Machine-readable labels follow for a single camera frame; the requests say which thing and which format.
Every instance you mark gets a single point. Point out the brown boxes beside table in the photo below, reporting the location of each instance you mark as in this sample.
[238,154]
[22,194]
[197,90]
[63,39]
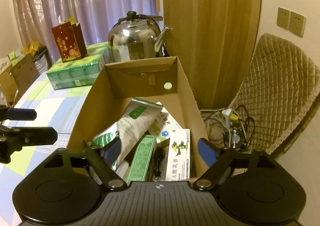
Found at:
[15,80]

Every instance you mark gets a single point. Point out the brown curtain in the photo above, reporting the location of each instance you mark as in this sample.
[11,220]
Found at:
[214,40]

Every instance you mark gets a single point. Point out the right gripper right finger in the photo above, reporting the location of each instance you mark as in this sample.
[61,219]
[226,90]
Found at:
[218,161]

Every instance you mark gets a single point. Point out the stainless steel kettle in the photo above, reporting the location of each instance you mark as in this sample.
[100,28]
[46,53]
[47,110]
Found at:
[137,37]

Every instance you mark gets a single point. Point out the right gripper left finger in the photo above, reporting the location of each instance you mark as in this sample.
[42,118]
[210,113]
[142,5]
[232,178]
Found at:
[102,167]

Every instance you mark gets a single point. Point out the large brown cardboard box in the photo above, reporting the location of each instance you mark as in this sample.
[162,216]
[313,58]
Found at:
[125,99]

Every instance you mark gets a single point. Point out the green tissue multipack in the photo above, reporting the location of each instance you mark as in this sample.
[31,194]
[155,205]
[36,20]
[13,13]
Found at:
[81,72]

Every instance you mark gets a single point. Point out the white green medicine box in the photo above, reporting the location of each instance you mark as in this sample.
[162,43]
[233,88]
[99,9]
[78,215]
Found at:
[163,126]

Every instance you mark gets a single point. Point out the white box with green bird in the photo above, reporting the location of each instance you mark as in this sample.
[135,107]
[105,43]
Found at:
[178,163]

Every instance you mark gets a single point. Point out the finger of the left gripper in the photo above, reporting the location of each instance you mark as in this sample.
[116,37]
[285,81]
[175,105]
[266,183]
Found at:
[17,114]
[30,136]

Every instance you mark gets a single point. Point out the quilted chair cushion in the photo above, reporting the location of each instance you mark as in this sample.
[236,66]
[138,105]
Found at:
[279,93]

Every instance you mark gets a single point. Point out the wall sockets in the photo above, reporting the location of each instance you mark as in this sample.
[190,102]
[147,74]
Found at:
[291,21]

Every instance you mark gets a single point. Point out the checkered tablecloth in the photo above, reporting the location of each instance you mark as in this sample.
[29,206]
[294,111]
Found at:
[55,108]

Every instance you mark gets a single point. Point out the power strip with cables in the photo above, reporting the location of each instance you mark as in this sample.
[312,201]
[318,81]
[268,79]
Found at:
[229,127]

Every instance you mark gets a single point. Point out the silver green tea bag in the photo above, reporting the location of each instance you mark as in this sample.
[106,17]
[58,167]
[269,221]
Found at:
[135,121]

